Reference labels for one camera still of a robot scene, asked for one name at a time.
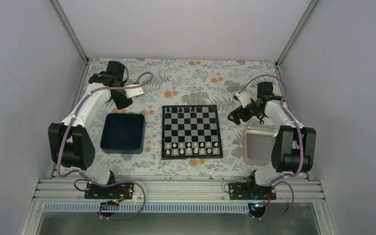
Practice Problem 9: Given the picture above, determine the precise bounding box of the dark blue plastic tray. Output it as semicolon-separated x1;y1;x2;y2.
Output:
100;113;146;154

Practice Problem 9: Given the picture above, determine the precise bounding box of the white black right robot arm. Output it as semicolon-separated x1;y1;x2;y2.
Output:
227;82;316;199

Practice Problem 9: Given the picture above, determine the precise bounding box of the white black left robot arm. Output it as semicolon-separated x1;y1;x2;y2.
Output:
48;61;131;198

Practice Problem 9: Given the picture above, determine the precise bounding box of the white chess pieces front row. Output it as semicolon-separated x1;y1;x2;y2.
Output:
163;141;222;157

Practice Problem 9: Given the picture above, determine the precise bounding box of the silver metal tray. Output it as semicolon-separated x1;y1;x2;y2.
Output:
242;125;278;166

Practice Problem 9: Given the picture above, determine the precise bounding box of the black white chessboard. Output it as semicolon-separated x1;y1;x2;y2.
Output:
161;105;223;160

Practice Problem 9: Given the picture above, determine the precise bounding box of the floral patterned table cloth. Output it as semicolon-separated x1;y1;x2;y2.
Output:
90;58;282;176

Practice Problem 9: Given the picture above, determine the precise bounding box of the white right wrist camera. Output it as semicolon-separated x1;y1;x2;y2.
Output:
237;91;252;108

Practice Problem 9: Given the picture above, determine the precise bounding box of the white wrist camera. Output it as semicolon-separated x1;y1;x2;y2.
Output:
126;87;144;98
237;91;252;108

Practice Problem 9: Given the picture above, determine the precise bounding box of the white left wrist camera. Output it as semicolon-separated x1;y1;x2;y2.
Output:
126;87;144;98

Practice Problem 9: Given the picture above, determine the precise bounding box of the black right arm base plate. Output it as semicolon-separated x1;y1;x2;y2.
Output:
228;182;277;200

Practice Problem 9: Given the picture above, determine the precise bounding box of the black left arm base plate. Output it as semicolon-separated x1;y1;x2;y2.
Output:
84;182;134;200

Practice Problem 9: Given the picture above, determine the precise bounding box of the aluminium mounting rail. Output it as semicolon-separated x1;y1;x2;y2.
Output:
33;177;326;203

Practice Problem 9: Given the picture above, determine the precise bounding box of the grey slotted cable duct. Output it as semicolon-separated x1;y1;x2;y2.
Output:
43;202;254;213

